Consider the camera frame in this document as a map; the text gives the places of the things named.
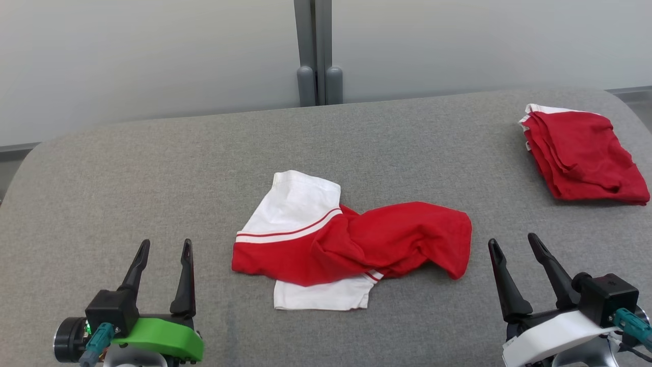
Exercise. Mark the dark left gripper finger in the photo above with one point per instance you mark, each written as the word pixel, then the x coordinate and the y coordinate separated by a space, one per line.
pixel 136 272
pixel 186 290

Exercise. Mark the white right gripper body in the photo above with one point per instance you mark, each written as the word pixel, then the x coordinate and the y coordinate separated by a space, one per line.
pixel 550 339

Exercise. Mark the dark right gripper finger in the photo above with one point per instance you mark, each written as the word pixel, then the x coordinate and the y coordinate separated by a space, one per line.
pixel 558 272
pixel 508 293

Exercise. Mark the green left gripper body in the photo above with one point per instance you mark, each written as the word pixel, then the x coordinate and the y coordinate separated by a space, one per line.
pixel 163 339

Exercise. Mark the red and white shirt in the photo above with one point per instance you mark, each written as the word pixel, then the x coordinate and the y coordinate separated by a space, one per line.
pixel 407 234

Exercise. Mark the red shorts with number print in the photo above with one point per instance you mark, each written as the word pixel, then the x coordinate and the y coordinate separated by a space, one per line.
pixel 580 153

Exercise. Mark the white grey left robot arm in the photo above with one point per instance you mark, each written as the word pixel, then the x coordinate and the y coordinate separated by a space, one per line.
pixel 132 360

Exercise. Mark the black cylindrical left gripper motor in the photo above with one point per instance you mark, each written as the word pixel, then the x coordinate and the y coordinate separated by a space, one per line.
pixel 69 339

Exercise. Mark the grey baseboard strip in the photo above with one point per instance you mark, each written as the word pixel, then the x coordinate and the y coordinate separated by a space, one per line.
pixel 15 148

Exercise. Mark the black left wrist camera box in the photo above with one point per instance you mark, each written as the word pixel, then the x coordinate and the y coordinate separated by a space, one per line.
pixel 109 311

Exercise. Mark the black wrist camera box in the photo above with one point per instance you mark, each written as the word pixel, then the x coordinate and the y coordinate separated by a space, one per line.
pixel 606 298
pixel 109 311

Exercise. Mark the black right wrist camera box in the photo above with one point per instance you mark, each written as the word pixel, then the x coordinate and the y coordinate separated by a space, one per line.
pixel 606 298

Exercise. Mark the grey rounded post cylinder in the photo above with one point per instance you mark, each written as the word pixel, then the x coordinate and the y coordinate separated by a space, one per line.
pixel 334 86
pixel 306 86

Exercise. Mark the grey vertical partition post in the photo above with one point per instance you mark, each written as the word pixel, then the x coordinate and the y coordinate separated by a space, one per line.
pixel 304 30

